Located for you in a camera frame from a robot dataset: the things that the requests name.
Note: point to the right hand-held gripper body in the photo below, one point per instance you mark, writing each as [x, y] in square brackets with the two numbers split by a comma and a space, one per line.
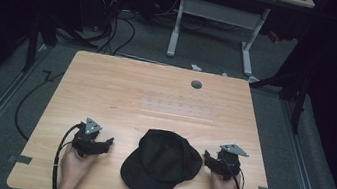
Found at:
[230, 161]

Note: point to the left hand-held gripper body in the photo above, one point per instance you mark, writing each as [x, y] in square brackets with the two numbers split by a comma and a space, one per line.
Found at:
[87, 136]

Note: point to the black baseball cap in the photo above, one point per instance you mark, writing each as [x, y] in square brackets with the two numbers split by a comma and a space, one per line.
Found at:
[161, 165]

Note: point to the person's left hand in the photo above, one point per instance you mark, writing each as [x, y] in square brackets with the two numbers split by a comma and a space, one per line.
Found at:
[74, 168]

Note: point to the white scrap on floor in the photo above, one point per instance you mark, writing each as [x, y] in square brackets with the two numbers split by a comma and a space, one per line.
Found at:
[196, 67]

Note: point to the black metal stand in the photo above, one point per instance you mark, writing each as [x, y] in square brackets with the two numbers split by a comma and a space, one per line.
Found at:
[33, 40]
[298, 93]

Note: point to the white-legged wooden desk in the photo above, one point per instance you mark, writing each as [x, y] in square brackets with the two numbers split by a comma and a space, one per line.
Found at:
[219, 12]

